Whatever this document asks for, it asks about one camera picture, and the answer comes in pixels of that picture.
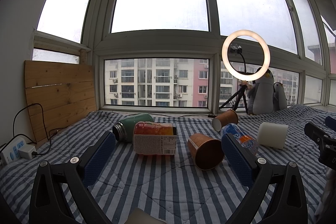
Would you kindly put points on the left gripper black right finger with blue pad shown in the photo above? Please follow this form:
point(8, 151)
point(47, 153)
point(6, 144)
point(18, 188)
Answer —
point(288, 201)

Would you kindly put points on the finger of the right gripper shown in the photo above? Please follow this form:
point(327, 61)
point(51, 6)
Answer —
point(330, 123)
point(314, 133)

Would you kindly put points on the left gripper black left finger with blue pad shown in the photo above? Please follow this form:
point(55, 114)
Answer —
point(48, 203)

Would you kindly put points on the orange plastic drink bottle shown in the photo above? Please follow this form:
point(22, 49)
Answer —
point(150, 138)

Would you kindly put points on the far brown paper cup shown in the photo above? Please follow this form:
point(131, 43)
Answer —
point(221, 120)

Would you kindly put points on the small grey penguin plush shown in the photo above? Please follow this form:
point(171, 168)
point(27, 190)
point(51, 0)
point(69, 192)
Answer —
point(279, 98)

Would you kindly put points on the white charger plug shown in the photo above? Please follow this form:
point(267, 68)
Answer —
point(27, 151)

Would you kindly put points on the white power strip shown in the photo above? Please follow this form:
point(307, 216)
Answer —
point(10, 151)

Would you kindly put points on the large grey penguin plush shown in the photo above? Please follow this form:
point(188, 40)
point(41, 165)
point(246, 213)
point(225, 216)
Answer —
point(260, 95)

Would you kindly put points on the blue orange snack bag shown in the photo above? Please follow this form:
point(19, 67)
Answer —
point(241, 136)

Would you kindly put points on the black tripod stand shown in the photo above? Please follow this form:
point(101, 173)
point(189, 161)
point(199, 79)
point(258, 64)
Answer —
point(239, 95)

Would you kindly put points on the blue white striped quilt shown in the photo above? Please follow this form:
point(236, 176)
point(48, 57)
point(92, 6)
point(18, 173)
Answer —
point(171, 188)

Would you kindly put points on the green steel thermos bottle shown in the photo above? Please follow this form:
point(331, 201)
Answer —
point(123, 130)

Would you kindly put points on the wooden plank board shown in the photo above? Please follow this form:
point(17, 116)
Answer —
point(59, 94)

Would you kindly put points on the white ring light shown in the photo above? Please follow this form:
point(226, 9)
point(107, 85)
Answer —
point(227, 42)

